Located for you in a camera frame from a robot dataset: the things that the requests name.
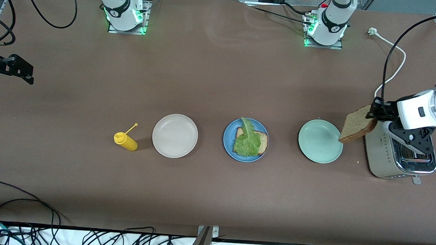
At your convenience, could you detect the brown bread slice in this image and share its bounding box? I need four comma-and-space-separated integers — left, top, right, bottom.
234, 127, 270, 157
338, 103, 379, 145

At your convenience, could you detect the yellow mustard squeeze bottle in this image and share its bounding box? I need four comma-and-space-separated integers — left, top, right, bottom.
113, 122, 140, 152

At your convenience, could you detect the green lettuce leaf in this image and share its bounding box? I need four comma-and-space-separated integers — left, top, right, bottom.
233, 116, 264, 158

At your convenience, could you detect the green round plate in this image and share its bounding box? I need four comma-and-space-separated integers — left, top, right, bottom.
297, 119, 345, 165

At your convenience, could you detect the blue round plate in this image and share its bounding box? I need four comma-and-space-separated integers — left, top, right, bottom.
222, 117, 270, 164

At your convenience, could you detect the beige round plate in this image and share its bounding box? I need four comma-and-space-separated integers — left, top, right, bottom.
151, 113, 199, 160

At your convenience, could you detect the beige chrome toaster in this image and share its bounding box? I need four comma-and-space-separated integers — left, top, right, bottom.
362, 120, 436, 186

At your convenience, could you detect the dark aluminium beam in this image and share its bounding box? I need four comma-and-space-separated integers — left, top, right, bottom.
186, 226, 213, 245

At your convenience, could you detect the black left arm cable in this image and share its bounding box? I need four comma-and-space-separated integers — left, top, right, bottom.
381, 10, 436, 112

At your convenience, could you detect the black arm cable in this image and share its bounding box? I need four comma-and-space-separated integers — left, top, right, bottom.
381, 10, 436, 112
0, 0, 79, 51

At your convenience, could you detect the white toaster power cord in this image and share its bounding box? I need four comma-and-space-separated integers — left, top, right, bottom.
365, 27, 408, 101

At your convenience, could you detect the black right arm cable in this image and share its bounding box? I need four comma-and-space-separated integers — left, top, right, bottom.
0, 0, 79, 51

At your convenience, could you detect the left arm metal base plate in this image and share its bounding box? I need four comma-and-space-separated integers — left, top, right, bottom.
303, 11, 345, 50

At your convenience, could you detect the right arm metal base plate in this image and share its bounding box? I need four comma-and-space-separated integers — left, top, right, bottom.
108, 0, 152, 36

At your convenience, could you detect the black base cable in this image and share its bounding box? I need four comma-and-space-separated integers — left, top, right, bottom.
250, 6, 314, 25
280, 2, 309, 15

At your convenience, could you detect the silver metal bracket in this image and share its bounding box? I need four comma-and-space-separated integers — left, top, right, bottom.
198, 225, 219, 238

